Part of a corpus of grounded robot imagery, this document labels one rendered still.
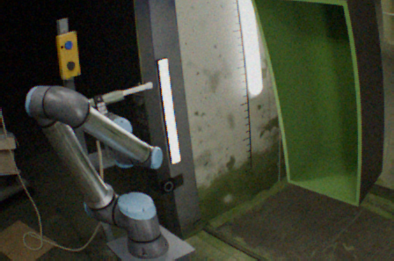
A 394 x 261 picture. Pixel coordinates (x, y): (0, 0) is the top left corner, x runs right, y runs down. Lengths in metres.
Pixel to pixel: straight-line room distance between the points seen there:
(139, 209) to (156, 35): 1.07
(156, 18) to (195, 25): 0.28
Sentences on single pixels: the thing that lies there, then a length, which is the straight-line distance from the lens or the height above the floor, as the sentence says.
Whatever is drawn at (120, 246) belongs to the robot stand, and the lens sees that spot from 1.79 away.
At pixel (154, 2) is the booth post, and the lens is 2.24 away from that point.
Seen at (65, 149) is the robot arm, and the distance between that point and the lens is 1.44.
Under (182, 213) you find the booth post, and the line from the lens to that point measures 2.68.
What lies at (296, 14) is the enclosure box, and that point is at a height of 1.49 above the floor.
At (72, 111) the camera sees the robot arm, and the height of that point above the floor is 1.37.
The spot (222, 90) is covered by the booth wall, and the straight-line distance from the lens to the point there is 2.59.
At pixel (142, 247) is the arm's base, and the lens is 1.66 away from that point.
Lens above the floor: 1.72
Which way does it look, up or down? 19 degrees down
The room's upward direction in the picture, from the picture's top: 6 degrees counter-clockwise
